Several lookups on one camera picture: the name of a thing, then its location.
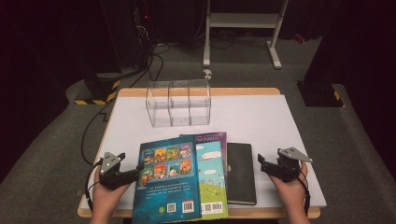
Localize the teal picture book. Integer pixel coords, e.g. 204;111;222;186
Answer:
132;134;204;224

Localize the purple picture book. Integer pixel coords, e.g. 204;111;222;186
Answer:
179;131;228;188

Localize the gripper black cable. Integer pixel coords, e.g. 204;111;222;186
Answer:
297;169;312;217
85;158;105;213

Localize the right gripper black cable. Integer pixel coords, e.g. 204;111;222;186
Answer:
297;169;312;217

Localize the yellow-black striped stand base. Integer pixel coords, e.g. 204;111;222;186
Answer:
74;73;121;106

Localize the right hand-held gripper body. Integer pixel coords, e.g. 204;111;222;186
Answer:
269;147;313;183

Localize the black floor cable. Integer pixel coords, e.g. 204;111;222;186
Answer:
80;45;165;166

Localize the black stand base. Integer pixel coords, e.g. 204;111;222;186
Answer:
297;81;346;108

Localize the person's left hand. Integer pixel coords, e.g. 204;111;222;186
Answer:
92;166;131;216

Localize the clear acrylic book rack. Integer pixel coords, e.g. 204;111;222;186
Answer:
145;78;212;128

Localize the white metal stand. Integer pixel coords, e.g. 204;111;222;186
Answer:
203;0;290;70

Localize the person's right hand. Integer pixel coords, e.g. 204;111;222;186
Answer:
269;161;309;214

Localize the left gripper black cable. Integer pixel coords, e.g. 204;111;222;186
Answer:
85;158;105;213

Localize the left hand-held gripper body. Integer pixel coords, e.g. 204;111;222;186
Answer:
98;151;139;190

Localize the black notebook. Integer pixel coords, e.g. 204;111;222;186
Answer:
226;142;258;206

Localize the dark equipment with wires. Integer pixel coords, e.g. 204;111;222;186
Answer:
132;0;157;48

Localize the light blue picture book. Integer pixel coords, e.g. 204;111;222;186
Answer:
194;139;229;221

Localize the white table mat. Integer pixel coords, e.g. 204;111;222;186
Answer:
80;94;327;210

